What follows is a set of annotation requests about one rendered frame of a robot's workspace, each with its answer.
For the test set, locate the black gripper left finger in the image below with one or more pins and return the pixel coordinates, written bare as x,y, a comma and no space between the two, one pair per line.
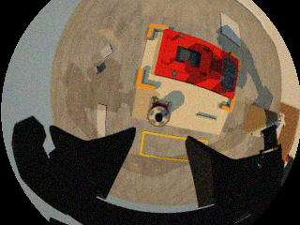
100,158

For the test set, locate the black wheel with grey hub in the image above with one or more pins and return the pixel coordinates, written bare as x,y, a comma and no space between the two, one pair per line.
158,109

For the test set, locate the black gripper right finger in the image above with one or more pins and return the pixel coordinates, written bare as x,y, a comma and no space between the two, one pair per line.
212,171

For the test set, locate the yellow rectangular outline on table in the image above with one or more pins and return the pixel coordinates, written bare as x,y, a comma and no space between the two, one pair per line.
166,136

